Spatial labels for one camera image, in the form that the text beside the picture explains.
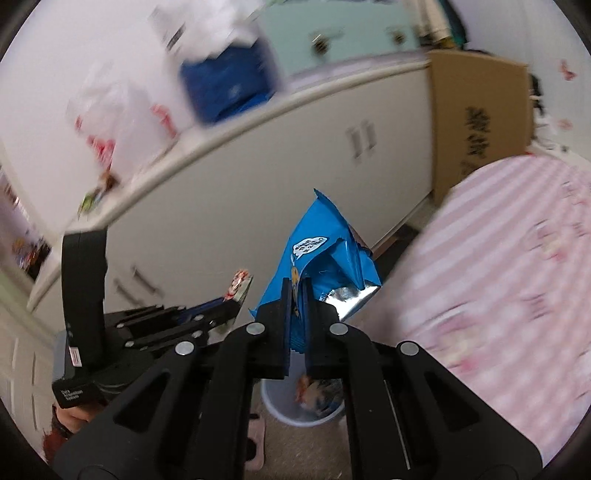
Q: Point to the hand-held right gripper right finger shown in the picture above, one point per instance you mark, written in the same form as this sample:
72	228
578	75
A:
308	341

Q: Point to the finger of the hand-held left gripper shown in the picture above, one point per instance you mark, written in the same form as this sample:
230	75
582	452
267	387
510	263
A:
157	316
184	334

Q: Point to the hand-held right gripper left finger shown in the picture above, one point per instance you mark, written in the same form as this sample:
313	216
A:
285	332

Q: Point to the small red white carton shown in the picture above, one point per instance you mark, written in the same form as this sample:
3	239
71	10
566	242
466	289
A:
238	286

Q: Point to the light blue waste bin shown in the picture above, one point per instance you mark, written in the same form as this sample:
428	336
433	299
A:
281	406

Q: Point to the blue snack bag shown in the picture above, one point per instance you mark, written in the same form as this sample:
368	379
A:
318	249

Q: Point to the person's left hand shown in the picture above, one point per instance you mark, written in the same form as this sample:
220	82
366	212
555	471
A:
76	420

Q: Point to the crumpled colourful wrapper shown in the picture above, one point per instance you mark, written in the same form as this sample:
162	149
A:
318	394

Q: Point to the small colourful countertop items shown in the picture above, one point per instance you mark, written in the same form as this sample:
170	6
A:
98	194

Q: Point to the pink slipper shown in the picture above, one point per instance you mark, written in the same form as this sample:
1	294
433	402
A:
255	438

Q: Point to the long white cabinet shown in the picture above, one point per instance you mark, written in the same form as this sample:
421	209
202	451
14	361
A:
240	175

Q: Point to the white red plastic bag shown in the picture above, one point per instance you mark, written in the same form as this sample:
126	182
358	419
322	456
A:
124	124

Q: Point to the pink checked bed sheet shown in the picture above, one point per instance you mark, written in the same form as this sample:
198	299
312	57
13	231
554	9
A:
498	286

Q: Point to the blue plastic package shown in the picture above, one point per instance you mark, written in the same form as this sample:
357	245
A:
228	83

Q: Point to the brown cardboard box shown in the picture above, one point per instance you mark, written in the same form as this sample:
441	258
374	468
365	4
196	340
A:
480	124

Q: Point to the pine cone drawer knob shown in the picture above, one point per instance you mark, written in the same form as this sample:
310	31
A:
398	37
322	45

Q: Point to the white printed plastic bag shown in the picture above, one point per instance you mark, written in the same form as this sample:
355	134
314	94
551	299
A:
203	27

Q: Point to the turquoise drawer unit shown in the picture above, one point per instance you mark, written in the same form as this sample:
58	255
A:
341	32

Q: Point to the dark clothing pile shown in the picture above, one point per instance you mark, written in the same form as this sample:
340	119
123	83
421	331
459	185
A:
541	92

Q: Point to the beige hanging jacket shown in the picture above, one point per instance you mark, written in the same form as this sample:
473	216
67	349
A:
431	21

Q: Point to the dark green hanging garment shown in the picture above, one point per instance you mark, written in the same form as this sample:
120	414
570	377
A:
458	23

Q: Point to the pink butterfly sticker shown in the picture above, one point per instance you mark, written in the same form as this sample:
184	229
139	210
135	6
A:
569	70

